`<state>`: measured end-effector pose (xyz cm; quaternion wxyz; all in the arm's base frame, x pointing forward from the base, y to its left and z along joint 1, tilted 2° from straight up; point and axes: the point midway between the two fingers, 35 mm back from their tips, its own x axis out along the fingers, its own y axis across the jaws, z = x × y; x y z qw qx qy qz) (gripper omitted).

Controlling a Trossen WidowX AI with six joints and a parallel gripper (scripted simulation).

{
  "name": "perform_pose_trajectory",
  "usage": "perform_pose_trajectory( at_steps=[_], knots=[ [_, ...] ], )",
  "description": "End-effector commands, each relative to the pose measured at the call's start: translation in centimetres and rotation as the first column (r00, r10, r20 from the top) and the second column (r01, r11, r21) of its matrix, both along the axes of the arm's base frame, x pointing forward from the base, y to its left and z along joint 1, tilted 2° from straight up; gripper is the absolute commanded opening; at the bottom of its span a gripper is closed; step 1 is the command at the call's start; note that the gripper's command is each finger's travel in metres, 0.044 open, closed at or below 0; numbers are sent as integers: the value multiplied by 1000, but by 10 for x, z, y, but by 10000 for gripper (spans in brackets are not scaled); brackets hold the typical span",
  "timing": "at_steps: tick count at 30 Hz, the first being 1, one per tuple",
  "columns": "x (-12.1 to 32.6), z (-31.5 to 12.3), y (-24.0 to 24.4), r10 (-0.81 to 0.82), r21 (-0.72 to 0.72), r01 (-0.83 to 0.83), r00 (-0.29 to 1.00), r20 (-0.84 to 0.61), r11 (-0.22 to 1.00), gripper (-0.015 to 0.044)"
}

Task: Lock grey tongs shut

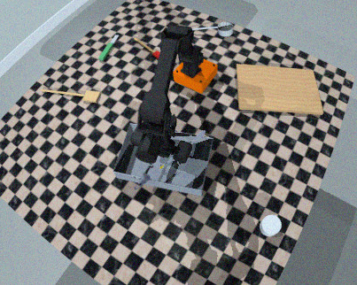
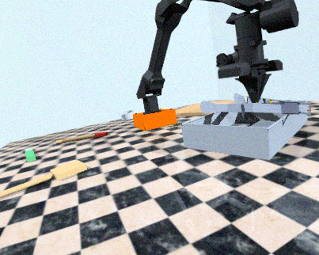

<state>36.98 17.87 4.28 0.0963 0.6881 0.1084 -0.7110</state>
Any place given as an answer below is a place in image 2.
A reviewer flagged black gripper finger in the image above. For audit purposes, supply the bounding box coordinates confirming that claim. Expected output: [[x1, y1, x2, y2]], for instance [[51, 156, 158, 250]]
[[234, 75, 263, 103], [259, 73, 272, 99]]

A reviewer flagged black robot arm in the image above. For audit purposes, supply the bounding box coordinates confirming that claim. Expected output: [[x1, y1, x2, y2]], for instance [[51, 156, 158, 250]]
[[136, 0, 299, 114]]

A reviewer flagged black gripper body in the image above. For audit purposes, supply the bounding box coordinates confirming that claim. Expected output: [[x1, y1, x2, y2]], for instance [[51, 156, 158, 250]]
[[217, 36, 283, 79]]

